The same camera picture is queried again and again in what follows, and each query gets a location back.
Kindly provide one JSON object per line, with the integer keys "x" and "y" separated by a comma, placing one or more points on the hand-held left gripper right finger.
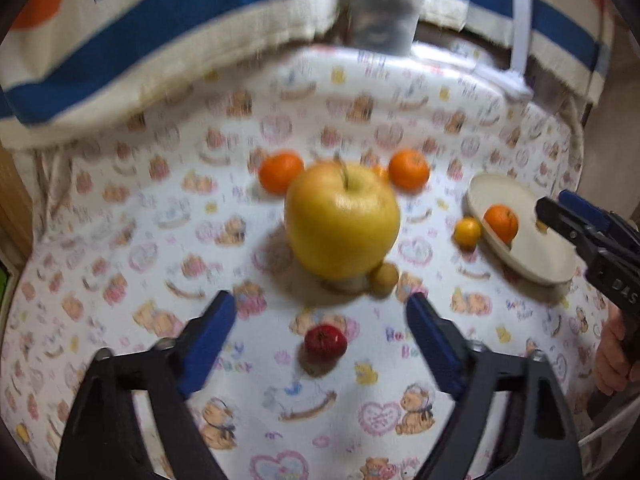
{"x": 435, "y": 340}

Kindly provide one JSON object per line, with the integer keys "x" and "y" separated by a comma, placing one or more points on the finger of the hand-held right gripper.
{"x": 585, "y": 205}
{"x": 567, "y": 222}

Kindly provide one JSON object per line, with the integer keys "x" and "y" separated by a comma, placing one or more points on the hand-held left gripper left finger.
{"x": 210, "y": 345}

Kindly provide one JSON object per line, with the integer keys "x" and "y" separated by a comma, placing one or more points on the beige plate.
{"x": 542, "y": 255}

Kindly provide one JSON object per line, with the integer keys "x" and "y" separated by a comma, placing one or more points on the orange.
{"x": 281, "y": 174}
{"x": 409, "y": 170}
{"x": 501, "y": 221}

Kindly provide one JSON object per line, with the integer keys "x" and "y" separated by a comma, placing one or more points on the large yellow apple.
{"x": 342, "y": 220}

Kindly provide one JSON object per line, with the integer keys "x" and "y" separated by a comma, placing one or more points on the person's right hand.
{"x": 610, "y": 350}

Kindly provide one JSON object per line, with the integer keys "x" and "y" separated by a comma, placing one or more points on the small brown round fruit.
{"x": 384, "y": 276}

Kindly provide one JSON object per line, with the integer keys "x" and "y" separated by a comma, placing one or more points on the small red fruit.
{"x": 325, "y": 342}

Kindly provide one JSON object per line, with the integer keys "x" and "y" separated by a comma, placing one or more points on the bear print table cloth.
{"x": 150, "y": 240}

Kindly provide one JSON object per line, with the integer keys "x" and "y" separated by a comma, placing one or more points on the white desk lamp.
{"x": 520, "y": 20}

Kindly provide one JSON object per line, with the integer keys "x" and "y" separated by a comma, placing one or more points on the wooden panel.
{"x": 12, "y": 200}

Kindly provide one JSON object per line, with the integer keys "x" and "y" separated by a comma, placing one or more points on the clear plastic lidded container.
{"x": 382, "y": 10}

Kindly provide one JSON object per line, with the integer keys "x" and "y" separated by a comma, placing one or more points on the striped blanket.
{"x": 125, "y": 60}

